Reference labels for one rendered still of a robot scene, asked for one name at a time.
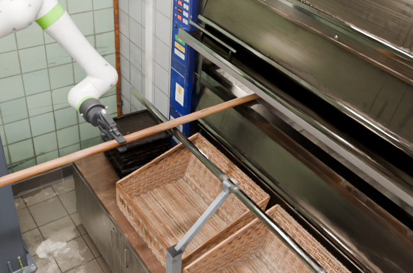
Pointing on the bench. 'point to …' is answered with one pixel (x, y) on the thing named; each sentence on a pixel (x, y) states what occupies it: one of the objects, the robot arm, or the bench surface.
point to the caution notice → (179, 94)
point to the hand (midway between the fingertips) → (118, 141)
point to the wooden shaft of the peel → (123, 142)
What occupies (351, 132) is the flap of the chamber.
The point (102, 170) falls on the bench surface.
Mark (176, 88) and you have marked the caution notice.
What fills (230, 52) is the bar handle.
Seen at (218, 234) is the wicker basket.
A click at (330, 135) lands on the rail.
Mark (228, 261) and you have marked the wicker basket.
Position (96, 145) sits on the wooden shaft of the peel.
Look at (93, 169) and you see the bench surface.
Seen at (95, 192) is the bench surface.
